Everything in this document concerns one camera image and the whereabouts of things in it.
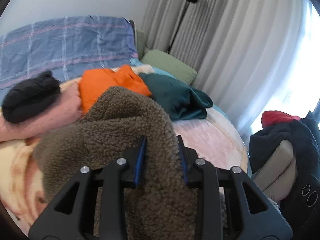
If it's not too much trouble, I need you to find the brown sherpa fleece jacket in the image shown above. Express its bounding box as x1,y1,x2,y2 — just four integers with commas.
33,86,197,239

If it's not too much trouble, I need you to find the dark clothes pile on chair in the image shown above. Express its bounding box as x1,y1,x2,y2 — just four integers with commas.
249,113,319,230

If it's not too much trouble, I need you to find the pink cream plush blanket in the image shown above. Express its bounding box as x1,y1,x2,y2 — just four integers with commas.
1,106,247,233

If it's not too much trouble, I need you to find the red garment on chair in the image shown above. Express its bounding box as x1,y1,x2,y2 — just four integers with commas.
261,111,301,128

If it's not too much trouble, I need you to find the pink quilted jacket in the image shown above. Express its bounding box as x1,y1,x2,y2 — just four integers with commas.
1,78,82,142

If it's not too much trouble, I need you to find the black puffer jacket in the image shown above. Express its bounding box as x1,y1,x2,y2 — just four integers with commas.
2,71,61,124

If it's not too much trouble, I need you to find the dark green velvet garment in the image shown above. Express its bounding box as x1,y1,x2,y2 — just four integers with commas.
140,73,213,121

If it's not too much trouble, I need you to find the orange puffer jacket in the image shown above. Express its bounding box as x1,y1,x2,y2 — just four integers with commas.
78,65,151,114

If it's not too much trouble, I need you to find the blue plaid bed sheet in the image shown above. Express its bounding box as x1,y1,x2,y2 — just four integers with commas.
1,16,138,98

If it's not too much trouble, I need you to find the green pillow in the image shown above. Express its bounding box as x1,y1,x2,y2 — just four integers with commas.
140,49,197,85

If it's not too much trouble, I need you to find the white pleated curtain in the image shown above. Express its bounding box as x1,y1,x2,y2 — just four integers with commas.
142,0,319,138

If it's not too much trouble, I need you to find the black floor lamp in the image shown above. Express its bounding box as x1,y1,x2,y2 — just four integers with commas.
167,0,199,54

